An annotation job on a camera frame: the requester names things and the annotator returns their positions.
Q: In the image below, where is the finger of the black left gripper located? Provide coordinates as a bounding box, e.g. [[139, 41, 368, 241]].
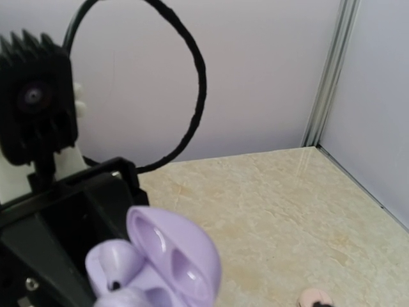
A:
[[1, 214, 95, 306]]

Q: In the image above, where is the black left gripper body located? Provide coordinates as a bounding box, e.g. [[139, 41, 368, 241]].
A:
[[1, 158, 148, 306]]

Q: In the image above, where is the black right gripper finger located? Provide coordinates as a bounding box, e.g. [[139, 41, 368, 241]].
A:
[[313, 301, 332, 307]]

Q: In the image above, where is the pink earbud charging case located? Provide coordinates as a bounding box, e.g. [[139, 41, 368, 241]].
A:
[[297, 288, 334, 307]]

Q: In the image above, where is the purple earbud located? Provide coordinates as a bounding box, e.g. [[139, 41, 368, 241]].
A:
[[93, 287, 151, 307], [85, 239, 145, 297]]

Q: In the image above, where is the purple round charging case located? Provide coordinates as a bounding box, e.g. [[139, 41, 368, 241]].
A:
[[84, 206, 222, 307]]

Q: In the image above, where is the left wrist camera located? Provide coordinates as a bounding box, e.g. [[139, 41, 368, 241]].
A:
[[1, 30, 87, 208]]

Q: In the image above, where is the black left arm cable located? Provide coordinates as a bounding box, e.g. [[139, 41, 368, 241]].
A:
[[62, 0, 208, 172]]

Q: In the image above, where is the left silver frame post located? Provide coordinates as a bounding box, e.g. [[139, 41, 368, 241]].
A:
[[302, 0, 360, 147]]

